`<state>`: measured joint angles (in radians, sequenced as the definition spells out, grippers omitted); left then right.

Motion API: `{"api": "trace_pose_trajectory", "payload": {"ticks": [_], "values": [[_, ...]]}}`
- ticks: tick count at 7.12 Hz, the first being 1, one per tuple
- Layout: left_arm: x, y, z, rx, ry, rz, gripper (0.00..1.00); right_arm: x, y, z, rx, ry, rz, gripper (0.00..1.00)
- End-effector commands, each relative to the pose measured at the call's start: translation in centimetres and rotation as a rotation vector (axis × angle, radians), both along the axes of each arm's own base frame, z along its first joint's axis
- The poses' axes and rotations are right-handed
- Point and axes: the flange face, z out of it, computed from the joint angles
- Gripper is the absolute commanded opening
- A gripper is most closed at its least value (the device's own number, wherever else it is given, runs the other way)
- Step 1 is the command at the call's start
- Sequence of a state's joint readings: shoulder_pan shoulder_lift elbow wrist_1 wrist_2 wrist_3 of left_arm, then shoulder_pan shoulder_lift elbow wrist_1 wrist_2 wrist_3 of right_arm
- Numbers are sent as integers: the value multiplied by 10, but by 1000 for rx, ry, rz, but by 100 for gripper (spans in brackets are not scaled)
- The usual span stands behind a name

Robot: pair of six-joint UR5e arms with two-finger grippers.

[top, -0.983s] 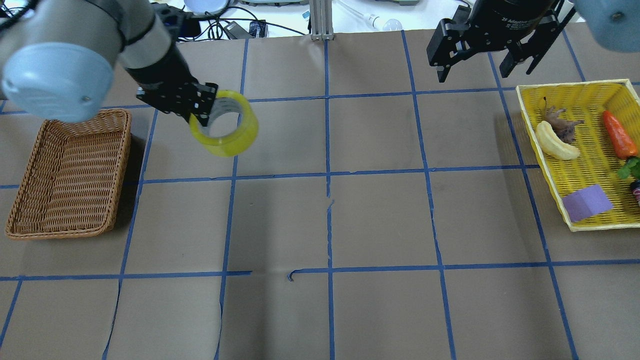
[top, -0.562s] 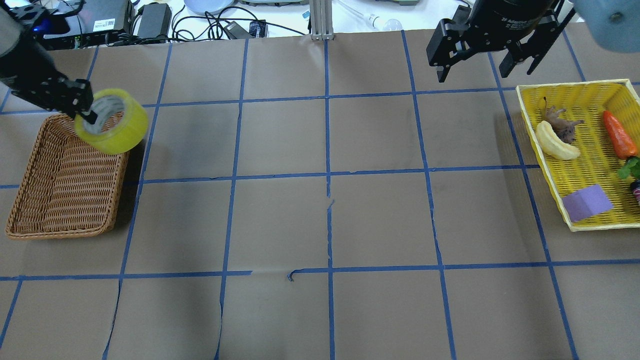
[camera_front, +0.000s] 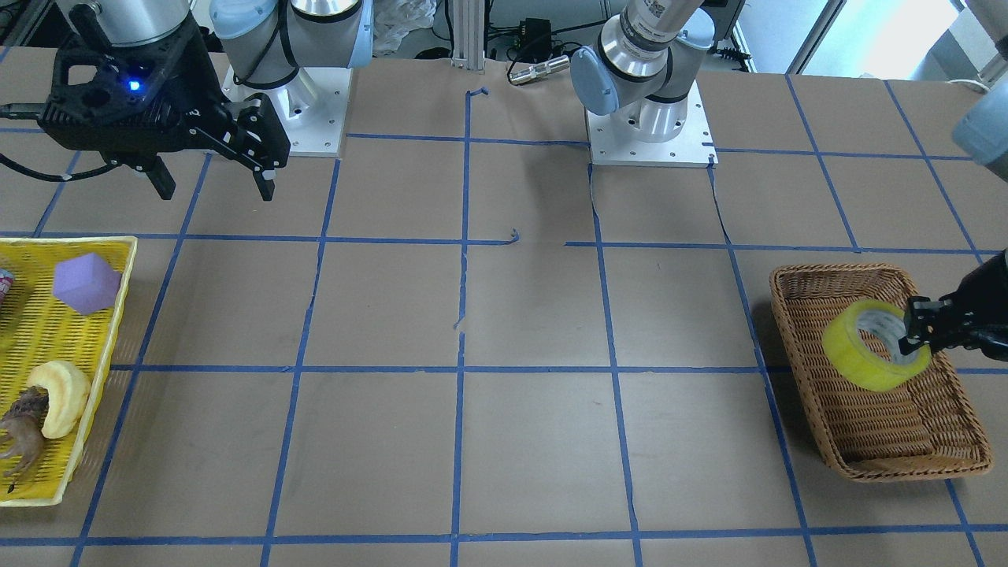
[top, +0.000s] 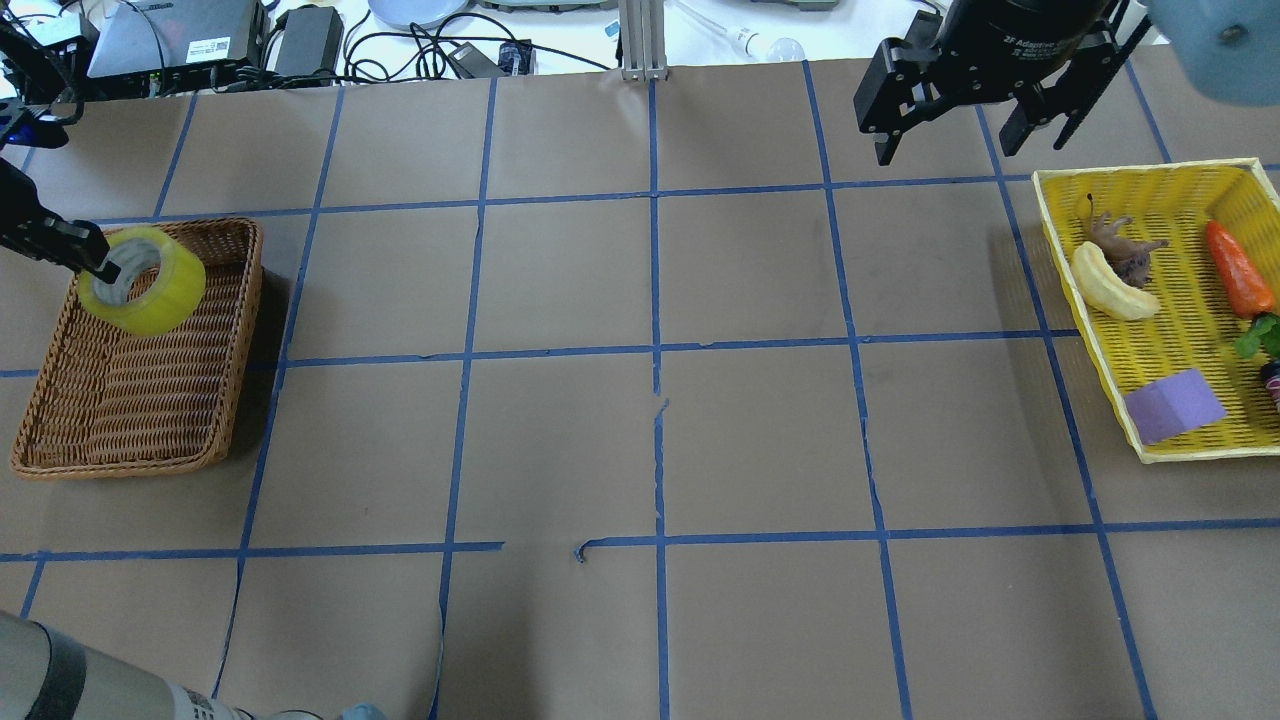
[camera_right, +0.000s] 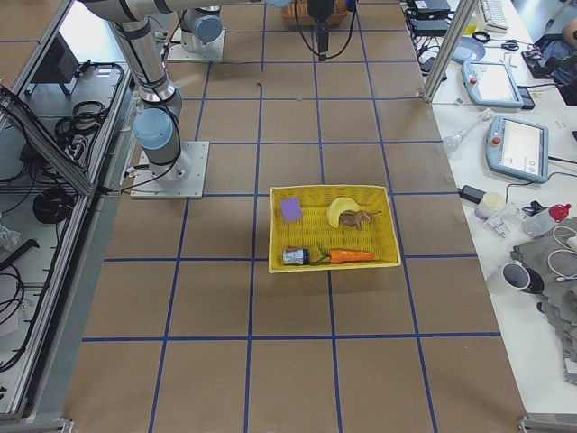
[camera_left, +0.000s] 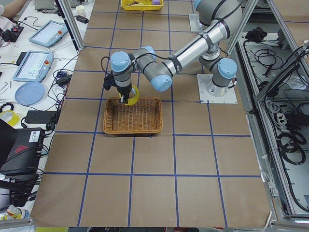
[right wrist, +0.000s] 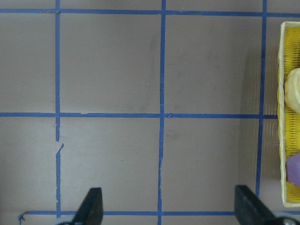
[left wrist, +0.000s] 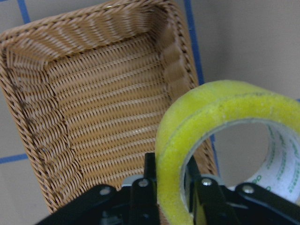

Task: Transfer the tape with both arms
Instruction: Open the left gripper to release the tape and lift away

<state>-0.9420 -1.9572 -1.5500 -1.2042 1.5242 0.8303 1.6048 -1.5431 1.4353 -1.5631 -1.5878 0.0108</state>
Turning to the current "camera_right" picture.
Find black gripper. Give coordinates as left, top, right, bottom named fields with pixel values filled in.
left=307, top=0, right=335, bottom=61

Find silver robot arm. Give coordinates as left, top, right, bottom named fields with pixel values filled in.
left=83, top=1, right=234, bottom=185
left=177, top=5, right=224, bottom=53

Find brown wicker basket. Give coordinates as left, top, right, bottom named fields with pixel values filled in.
left=280, top=0, right=350, bottom=27

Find blue plate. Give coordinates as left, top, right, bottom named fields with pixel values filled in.
left=452, top=36, right=486, bottom=64

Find toy banana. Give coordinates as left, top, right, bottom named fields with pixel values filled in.
left=326, top=197, right=360, bottom=228

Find light bulb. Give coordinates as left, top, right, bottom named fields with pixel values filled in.
left=443, top=109, right=493, bottom=155

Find purple foam block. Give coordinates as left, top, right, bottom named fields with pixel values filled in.
left=279, top=197, right=303, bottom=224

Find far teach pendant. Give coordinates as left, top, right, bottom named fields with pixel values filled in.
left=461, top=61, right=524, bottom=108

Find teach pendant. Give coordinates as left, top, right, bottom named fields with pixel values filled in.
left=485, top=116, right=549, bottom=184
left=461, top=61, right=524, bottom=108

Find yellow plastic basket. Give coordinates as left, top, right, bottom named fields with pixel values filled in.
left=269, top=185, right=401, bottom=273

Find black scissors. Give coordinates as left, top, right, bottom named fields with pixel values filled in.
left=485, top=40, right=519, bottom=51

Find orange toy carrot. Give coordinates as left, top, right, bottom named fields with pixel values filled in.
left=312, top=246, right=376, bottom=265

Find small can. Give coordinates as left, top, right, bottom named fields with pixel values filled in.
left=282, top=248, right=311, bottom=266

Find black power adapter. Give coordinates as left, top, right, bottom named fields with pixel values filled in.
left=458, top=185, right=486, bottom=205

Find near teach pendant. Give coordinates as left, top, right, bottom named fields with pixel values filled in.
left=485, top=116, right=549, bottom=184

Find white paper cup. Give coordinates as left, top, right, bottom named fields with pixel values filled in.
left=474, top=192, right=506, bottom=220

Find white mug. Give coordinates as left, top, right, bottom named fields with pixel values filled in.
left=500, top=262, right=531, bottom=290

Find grey cloth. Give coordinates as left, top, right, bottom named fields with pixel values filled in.
left=510, top=226, right=576, bottom=384

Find black braided cable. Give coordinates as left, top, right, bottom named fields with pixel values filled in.
left=298, top=0, right=358, bottom=61

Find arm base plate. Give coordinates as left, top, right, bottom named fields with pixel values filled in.
left=167, top=29, right=226, bottom=63
left=130, top=141, right=209, bottom=199

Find aluminium frame post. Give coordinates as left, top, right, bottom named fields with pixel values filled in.
left=422, top=0, right=477, bottom=103

